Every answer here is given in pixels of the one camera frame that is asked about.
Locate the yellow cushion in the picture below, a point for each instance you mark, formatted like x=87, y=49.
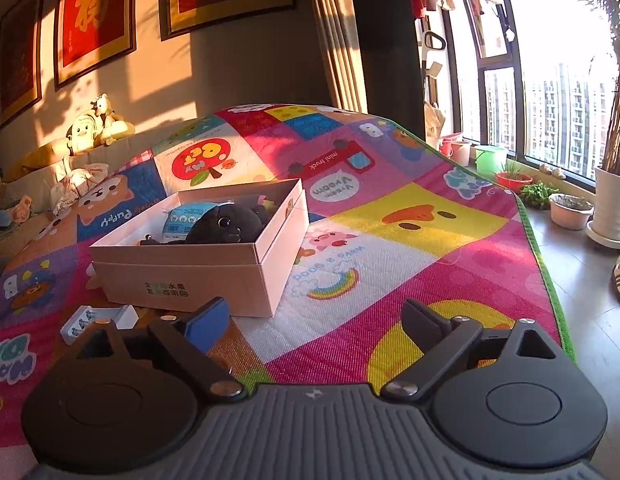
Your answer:
x=37, y=160

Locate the beige cardboard box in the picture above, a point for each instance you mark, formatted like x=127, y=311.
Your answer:
x=189, y=280

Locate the tall plant in white pot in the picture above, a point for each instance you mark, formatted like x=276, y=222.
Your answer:
x=610, y=200

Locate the blue packet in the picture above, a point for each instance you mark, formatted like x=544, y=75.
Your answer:
x=182, y=222

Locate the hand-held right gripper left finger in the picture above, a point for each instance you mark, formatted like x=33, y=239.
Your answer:
x=207, y=322

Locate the low green plant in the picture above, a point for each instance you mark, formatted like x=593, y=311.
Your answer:
x=537, y=195

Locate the dark red framed picture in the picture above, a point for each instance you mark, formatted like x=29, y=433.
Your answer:
x=19, y=55

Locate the beige striped curtain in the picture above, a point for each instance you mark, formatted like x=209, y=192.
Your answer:
x=340, y=35

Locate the beige sofa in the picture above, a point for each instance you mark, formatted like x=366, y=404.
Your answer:
x=34, y=185

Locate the green plastic bucket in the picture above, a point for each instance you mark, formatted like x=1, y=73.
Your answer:
x=490, y=160

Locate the colourful cartoon play mat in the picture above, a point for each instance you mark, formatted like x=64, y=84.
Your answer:
x=430, y=260

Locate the pink plastic bucket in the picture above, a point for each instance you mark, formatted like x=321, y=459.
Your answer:
x=455, y=150

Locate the large window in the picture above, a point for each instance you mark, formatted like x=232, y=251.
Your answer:
x=555, y=85

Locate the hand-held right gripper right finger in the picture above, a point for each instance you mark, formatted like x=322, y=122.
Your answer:
x=420, y=327

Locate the small bear plush toy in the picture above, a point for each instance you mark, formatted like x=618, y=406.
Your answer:
x=103, y=105

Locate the red plant pot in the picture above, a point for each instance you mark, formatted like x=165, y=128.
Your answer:
x=512, y=181

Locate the white crumpled cloth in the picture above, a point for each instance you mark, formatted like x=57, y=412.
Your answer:
x=77, y=185

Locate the black plush toy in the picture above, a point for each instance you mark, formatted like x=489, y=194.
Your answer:
x=224, y=225

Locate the small beige plush toy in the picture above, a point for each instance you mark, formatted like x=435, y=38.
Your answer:
x=22, y=209

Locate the yellow duck plush toy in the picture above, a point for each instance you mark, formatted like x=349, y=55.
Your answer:
x=87, y=132

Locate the seashells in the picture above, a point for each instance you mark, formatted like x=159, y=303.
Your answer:
x=552, y=171

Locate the bright red framed picture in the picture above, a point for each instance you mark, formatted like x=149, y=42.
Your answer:
x=94, y=15

